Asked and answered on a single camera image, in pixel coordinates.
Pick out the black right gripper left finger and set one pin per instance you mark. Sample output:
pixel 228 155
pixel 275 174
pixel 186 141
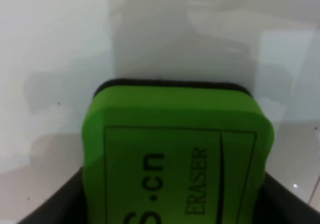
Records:
pixel 67 205

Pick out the white aluminium-framed whiteboard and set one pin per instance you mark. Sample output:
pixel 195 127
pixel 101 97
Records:
pixel 56 53

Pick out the green whiteboard eraser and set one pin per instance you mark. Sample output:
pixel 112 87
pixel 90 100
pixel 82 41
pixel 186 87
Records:
pixel 173 152

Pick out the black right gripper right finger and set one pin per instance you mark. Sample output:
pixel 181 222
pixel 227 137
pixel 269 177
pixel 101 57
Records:
pixel 276 204

